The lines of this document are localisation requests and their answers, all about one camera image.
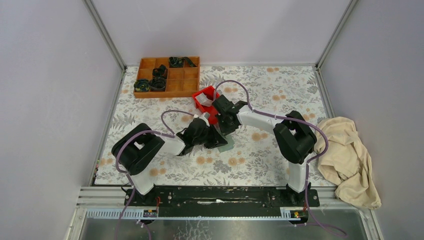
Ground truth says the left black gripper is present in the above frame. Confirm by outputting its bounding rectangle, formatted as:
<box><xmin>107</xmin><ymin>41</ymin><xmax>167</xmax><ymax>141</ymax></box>
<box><xmin>192</xmin><ymin>123</ymin><xmax>227</xmax><ymax>149</ymax></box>

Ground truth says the red plastic bin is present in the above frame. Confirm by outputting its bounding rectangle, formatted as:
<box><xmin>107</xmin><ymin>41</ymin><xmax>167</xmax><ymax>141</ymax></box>
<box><xmin>192</xmin><ymin>86</ymin><xmax>220</xmax><ymax>125</ymax></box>

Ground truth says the green card holder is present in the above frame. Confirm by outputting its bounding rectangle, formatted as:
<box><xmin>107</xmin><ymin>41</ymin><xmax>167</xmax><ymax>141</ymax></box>
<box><xmin>217</xmin><ymin>134</ymin><xmax>235</xmax><ymax>153</ymax></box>

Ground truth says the stack of credit cards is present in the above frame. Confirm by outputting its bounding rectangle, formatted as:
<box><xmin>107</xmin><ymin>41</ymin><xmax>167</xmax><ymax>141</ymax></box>
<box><xmin>195</xmin><ymin>92</ymin><xmax>213</xmax><ymax>107</ymax></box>

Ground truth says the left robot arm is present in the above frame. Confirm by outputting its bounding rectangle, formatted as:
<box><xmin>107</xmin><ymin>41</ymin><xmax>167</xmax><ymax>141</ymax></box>
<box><xmin>111</xmin><ymin>117</ymin><xmax>228</xmax><ymax>206</ymax></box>

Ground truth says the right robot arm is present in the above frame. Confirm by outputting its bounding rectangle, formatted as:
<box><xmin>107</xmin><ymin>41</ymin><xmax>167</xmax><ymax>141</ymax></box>
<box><xmin>212</xmin><ymin>95</ymin><xmax>317</xmax><ymax>206</ymax></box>

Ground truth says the floral patterned mat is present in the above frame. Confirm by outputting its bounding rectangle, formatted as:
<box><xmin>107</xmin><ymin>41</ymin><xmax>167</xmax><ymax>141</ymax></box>
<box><xmin>94</xmin><ymin>66</ymin><xmax>327</xmax><ymax>186</ymax></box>

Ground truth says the orange compartment tray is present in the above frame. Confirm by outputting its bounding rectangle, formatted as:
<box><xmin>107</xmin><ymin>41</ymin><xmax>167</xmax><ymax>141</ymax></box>
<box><xmin>133</xmin><ymin>56</ymin><xmax>201</xmax><ymax>99</ymax></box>

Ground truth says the beige crumpled cloth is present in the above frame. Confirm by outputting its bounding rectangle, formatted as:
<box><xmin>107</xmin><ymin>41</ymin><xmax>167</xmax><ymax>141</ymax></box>
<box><xmin>317</xmin><ymin>116</ymin><xmax>382</xmax><ymax>210</ymax></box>

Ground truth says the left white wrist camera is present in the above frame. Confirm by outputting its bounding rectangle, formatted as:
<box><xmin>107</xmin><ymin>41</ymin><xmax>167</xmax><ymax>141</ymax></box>
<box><xmin>193</xmin><ymin>112</ymin><xmax>210</xmax><ymax>127</ymax></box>

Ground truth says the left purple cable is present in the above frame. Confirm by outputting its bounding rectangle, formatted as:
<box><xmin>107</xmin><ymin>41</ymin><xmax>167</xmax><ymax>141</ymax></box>
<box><xmin>114</xmin><ymin>109</ymin><xmax>200</xmax><ymax>240</ymax></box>

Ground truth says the purple cable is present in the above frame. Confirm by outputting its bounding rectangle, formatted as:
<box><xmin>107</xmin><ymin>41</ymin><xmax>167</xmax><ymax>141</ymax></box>
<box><xmin>114</xmin><ymin>109</ymin><xmax>200</xmax><ymax>240</ymax></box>
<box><xmin>213</xmin><ymin>79</ymin><xmax>349</xmax><ymax>239</ymax></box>

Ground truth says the black ring coil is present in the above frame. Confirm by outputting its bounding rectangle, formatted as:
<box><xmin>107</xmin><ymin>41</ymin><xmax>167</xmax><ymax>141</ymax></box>
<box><xmin>149</xmin><ymin>77</ymin><xmax>167</xmax><ymax>93</ymax></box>

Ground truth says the black strap coil middle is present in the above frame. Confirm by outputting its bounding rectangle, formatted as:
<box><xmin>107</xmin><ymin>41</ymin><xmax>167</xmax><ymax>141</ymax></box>
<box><xmin>151</xmin><ymin>64</ymin><xmax>169</xmax><ymax>79</ymax></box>

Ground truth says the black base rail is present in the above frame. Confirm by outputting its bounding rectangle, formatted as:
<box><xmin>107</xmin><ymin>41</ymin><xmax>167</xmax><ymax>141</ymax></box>
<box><xmin>124</xmin><ymin>185</ymin><xmax>320</xmax><ymax>221</ymax></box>

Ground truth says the black yellow strap coil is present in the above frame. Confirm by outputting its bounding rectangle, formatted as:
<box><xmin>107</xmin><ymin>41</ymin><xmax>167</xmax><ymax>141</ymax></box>
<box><xmin>133</xmin><ymin>78</ymin><xmax>152</xmax><ymax>93</ymax></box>

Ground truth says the black strap coil top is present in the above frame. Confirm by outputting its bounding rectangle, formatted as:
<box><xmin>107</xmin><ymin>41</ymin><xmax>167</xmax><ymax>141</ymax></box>
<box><xmin>168</xmin><ymin>56</ymin><xmax>198</xmax><ymax>69</ymax></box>

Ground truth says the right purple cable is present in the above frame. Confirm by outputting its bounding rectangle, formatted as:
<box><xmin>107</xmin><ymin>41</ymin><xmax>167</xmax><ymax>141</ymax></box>
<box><xmin>213</xmin><ymin>79</ymin><xmax>349</xmax><ymax>239</ymax></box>

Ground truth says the aluminium frame post right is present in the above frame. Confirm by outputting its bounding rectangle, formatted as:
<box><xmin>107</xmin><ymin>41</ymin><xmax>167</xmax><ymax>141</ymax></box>
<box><xmin>315</xmin><ymin>0</ymin><xmax>359</xmax><ymax>71</ymax></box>

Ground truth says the aluminium frame post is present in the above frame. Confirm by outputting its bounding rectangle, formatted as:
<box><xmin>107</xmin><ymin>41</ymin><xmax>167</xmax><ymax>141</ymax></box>
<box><xmin>82</xmin><ymin>0</ymin><xmax>127</xmax><ymax>72</ymax></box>
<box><xmin>315</xmin><ymin>0</ymin><xmax>359</xmax><ymax>71</ymax></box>

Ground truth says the aluminium frame post left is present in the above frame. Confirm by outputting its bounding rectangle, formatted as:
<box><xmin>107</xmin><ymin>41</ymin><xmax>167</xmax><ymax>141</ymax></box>
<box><xmin>82</xmin><ymin>0</ymin><xmax>127</xmax><ymax>72</ymax></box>

